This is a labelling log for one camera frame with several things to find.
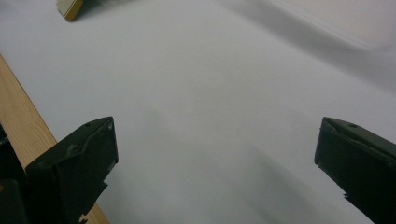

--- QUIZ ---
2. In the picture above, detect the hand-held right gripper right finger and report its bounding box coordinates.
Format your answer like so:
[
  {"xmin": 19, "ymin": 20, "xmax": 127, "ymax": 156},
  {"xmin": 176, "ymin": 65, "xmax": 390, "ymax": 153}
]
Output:
[{"xmin": 313, "ymin": 116, "xmax": 396, "ymax": 224}]

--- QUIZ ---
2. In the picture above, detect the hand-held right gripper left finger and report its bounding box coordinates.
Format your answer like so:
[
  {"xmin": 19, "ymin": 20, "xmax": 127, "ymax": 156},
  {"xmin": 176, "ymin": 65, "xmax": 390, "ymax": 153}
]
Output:
[{"xmin": 24, "ymin": 116, "xmax": 120, "ymax": 224}]

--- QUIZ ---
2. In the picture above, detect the wooden table edge strip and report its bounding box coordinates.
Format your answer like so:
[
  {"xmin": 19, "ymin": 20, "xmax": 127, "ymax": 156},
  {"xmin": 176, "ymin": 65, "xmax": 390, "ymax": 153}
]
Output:
[{"xmin": 0, "ymin": 54, "xmax": 110, "ymax": 224}]

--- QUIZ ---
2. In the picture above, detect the white table cloth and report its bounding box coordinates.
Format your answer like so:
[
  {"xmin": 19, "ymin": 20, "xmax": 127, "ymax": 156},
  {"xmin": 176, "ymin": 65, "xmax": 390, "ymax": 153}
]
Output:
[{"xmin": 0, "ymin": 0, "xmax": 396, "ymax": 224}]

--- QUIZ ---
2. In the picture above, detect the yellow-edged flat object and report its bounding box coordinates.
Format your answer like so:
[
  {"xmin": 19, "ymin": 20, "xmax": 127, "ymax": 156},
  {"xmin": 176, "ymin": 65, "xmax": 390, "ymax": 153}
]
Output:
[{"xmin": 56, "ymin": 0, "xmax": 85, "ymax": 22}]

